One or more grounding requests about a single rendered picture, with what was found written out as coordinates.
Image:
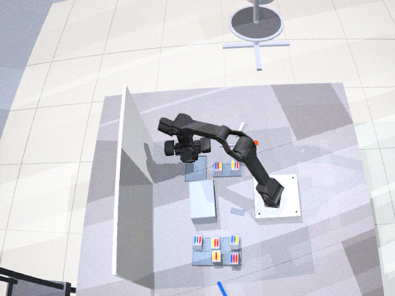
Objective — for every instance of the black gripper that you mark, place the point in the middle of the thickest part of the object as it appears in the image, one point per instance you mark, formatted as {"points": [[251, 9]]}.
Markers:
{"points": [[202, 146]]}

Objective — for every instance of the white flat panel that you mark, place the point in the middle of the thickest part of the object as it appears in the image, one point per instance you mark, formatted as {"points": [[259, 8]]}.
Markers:
{"points": [[133, 220]]}

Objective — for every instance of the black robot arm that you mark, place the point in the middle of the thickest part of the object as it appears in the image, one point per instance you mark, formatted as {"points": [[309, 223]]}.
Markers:
{"points": [[245, 150]]}

